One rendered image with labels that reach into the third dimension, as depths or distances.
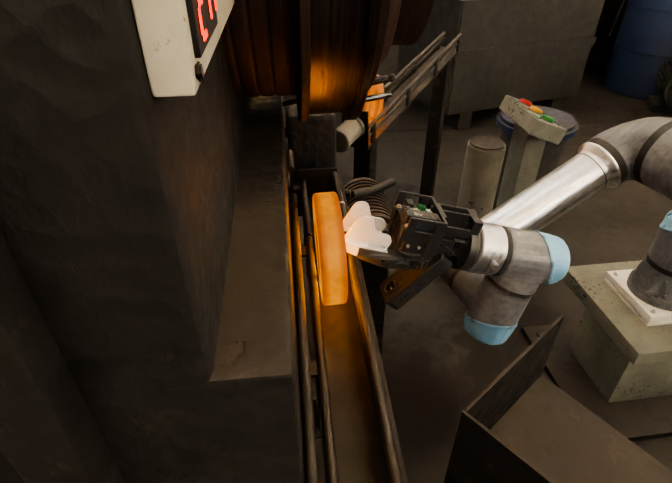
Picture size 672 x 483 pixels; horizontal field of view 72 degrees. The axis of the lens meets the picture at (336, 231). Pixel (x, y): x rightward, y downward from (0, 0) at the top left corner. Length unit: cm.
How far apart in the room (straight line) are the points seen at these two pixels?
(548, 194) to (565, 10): 246
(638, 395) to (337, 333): 107
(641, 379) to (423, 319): 62
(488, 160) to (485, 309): 86
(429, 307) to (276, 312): 131
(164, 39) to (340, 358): 50
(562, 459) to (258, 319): 42
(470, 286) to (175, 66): 63
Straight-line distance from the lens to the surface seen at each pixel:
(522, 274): 72
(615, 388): 150
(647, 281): 138
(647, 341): 134
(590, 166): 92
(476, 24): 289
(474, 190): 160
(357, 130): 119
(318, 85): 54
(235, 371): 34
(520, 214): 87
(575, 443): 68
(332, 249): 57
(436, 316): 164
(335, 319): 68
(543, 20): 319
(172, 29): 22
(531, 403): 69
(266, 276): 41
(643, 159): 93
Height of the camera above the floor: 113
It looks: 35 degrees down
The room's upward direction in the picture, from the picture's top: straight up
